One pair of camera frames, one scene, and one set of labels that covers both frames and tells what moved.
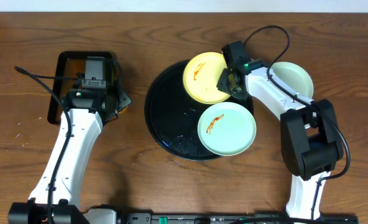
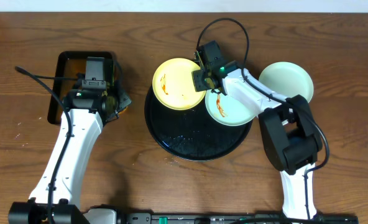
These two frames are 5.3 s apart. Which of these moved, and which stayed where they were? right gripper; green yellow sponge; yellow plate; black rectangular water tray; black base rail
Moved: right gripper; yellow plate
Stayed: black base rail; green yellow sponge; black rectangular water tray
